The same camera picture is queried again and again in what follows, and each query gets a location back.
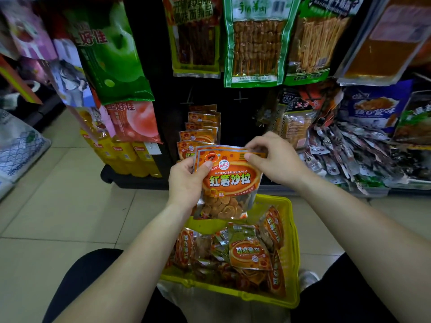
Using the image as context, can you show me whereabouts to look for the person's left hand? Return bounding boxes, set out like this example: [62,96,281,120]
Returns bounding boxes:
[167,157,214,212]

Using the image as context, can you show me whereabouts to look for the person's right hand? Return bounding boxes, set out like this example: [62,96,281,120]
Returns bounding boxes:
[244,131,309,191]

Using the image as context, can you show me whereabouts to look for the pile of orange snack packets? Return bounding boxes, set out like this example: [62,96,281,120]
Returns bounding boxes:
[165,205,287,298]

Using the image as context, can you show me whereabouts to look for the yellow plastic shopping basket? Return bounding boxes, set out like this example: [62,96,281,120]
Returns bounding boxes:
[160,194,301,310]

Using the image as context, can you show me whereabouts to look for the person's right forearm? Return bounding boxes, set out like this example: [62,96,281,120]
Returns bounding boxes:
[296,175,431,323]

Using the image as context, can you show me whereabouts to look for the person's left forearm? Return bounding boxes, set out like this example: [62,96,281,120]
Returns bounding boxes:
[52,203,193,323]

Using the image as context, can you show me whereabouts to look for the person's white left shoe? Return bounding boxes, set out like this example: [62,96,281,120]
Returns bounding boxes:
[156,280,179,303]

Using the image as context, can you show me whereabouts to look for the person's white shoe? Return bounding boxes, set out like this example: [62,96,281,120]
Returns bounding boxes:
[156,280,179,303]
[298,269,321,293]

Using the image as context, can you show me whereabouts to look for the blue printed snack bag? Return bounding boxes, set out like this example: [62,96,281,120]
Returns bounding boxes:
[338,79,414,134]

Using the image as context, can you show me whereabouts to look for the green stick snack packet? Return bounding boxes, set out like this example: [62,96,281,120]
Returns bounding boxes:
[283,0,366,87]

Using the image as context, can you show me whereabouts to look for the person's white right shoe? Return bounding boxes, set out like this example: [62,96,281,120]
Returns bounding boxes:
[298,269,321,293]

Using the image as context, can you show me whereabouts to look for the person's black trousers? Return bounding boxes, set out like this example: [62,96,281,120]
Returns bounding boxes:
[42,248,400,323]

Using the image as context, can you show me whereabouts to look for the green vegetable snack packet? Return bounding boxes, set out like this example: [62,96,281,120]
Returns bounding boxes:
[393,90,431,147]

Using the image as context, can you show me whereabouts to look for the strip of orange-beige packets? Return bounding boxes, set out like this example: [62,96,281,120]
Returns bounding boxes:
[266,87,319,149]

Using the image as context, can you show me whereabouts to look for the black base plinth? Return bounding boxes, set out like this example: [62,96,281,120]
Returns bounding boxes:
[100,164,170,191]

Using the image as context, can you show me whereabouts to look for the pile of small white packets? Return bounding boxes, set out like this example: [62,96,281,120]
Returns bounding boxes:
[298,122,410,196]

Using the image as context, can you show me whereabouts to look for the hanging yellow red-label packets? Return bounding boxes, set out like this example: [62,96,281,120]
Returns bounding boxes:
[77,107,163,179]

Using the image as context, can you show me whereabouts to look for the pink peach print bag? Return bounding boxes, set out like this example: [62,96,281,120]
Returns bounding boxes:
[105,100,162,144]

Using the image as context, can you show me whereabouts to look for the green-bordered skewer packet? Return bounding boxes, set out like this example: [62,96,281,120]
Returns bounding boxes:
[223,0,303,88]

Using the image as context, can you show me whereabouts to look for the green apple print bag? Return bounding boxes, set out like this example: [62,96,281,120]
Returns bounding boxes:
[62,1,155,105]

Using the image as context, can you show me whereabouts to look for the yellow-edged dark stick packet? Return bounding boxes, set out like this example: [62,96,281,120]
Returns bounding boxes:
[163,0,223,79]

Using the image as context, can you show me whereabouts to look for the brown clear flat packet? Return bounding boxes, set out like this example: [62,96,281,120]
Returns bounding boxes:
[335,0,431,87]

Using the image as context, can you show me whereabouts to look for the cartoon print packet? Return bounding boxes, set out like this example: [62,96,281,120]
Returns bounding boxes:
[47,38,97,108]

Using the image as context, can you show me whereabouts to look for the white printed sack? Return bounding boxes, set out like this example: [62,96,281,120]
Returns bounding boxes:
[0,109,52,183]

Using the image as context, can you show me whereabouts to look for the blue printed sack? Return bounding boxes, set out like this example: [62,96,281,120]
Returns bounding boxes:
[0,178,15,201]

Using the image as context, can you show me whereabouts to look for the orange slanted sign strip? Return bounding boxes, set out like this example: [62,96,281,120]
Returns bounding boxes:
[0,55,44,105]

